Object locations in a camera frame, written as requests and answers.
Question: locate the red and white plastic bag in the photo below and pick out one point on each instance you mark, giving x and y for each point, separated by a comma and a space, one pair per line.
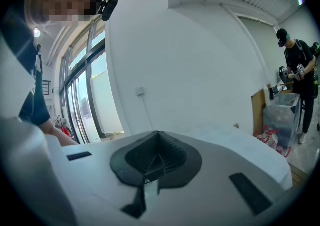
281, 148
266, 135

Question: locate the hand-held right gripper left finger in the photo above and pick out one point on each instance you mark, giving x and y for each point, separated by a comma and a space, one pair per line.
100, 182

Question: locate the black window frame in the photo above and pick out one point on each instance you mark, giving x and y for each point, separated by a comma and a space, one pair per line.
88, 82

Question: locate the black head-worn camera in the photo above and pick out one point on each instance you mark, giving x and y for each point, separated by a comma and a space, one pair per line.
110, 6

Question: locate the wooden slatted board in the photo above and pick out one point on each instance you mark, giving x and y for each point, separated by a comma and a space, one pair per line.
298, 175

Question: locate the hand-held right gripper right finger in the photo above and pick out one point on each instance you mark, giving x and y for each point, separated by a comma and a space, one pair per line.
215, 195

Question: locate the round ceiling lamp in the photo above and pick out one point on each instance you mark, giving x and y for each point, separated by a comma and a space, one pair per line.
37, 32

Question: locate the large brown cardboard sheet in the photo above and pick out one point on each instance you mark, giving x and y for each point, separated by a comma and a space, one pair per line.
257, 112

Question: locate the clear plastic bin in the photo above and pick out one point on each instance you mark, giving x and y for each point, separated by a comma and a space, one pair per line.
280, 120

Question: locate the person's left forearm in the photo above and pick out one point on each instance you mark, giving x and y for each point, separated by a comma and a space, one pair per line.
58, 135

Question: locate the light blue tablecloth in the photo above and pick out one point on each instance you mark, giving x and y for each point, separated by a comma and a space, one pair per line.
262, 150

